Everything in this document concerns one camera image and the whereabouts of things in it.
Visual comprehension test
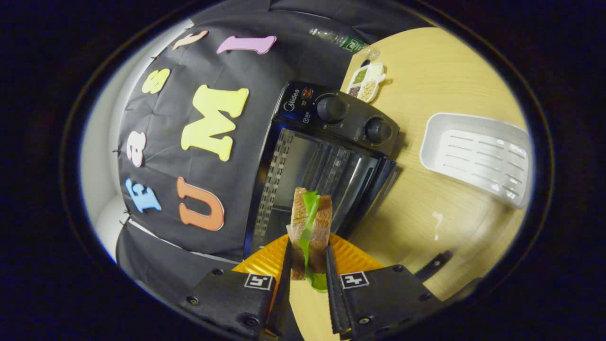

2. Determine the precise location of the black electric oven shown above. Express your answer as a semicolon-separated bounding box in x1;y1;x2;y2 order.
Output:
244;81;454;285

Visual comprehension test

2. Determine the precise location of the white divided seasoning dish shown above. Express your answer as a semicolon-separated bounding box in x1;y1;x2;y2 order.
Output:
347;63;387;104

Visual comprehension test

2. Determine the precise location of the white plastic tray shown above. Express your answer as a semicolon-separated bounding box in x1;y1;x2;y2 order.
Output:
420;113;534;209

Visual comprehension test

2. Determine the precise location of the clear plastic water bottle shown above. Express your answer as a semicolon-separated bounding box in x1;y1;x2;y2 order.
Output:
309;27;380;60

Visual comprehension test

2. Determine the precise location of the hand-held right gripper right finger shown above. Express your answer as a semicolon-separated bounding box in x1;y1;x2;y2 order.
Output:
324;232;443;340

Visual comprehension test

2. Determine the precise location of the sandwich with lettuce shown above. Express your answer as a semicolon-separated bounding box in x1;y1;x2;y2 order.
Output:
287;187;333;293

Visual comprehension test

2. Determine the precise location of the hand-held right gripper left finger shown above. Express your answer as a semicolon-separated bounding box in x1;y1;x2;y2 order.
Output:
182;234;293;340

